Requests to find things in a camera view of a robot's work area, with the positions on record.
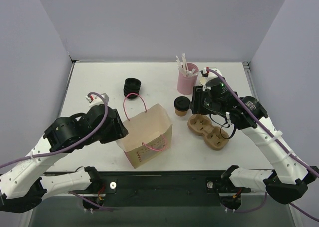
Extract black cup lid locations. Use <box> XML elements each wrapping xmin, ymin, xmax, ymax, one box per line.
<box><xmin>174</xmin><ymin>96</ymin><xmax>191</xmax><ymax>112</ymax></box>

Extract brown paper coffee cup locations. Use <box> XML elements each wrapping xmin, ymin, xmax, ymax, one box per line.
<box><xmin>175</xmin><ymin>109</ymin><xmax>188</xmax><ymax>117</ymax></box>

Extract pink and cream paper bag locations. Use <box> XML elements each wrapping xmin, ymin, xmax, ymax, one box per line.
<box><xmin>116</xmin><ymin>93</ymin><xmax>173</xmax><ymax>169</ymax></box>

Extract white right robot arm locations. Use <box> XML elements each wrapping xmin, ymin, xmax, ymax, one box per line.
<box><xmin>190</xmin><ymin>78</ymin><xmax>319</xmax><ymax>204</ymax></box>

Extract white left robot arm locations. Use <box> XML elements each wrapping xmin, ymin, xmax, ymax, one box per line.
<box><xmin>0</xmin><ymin>104</ymin><xmax>128</xmax><ymax>213</ymax></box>

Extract stack of brown paper cups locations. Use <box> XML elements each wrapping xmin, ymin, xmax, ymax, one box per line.
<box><xmin>199</xmin><ymin>73</ymin><xmax>211</xmax><ymax>86</ymax></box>

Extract pink cylindrical holder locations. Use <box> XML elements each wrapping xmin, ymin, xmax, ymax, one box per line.
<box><xmin>177</xmin><ymin>63</ymin><xmax>199</xmax><ymax>95</ymax></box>

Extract brown cardboard cup carrier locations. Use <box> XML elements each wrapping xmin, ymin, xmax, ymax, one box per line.
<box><xmin>187</xmin><ymin>114</ymin><xmax>229</xmax><ymax>151</ymax></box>

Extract white wrapped straws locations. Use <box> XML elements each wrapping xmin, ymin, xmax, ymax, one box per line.
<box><xmin>176</xmin><ymin>53</ymin><xmax>199</xmax><ymax>78</ymax></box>

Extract stack of black cup lids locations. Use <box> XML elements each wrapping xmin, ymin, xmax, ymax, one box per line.
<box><xmin>123</xmin><ymin>77</ymin><xmax>141</xmax><ymax>97</ymax></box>

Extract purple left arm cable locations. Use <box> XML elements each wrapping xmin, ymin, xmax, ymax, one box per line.
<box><xmin>0</xmin><ymin>91</ymin><xmax>114</xmax><ymax>213</ymax></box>

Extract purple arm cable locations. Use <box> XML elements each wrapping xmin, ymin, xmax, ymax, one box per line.
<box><xmin>0</xmin><ymin>91</ymin><xmax>114</xmax><ymax>213</ymax></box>
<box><xmin>205</xmin><ymin>67</ymin><xmax>319</xmax><ymax>220</ymax></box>

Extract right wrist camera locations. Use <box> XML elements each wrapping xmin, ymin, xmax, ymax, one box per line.
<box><xmin>199</xmin><ymin>67</ymin><xmax>222</xmax><ymax>91</ymax></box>

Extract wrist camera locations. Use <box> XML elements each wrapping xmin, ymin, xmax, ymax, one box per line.
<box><xmin>86</xmin><ymin>93</ymin><xmax>109</xmax><ymax>108</ymax></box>
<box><xmin>199</xmin><ymin>67</ymin><xmax>222</xmax><ymax>91</ymax></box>

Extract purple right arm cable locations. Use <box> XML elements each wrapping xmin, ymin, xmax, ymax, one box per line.
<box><xmin>205</xmin><ymin>67</ymin><xmax>319</xmax><ymax>220</ymax></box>

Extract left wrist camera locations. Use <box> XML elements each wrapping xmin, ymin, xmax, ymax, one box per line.
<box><xmin>86</xmin><ymin>93</ymin><xmax>109</xmax><ymax>108</ymax></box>

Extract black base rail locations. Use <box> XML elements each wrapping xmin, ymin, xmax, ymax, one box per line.
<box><xmin>72</xmin><ymin>171</ymin><xmax>267</xmax><ymax>208</ymax></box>

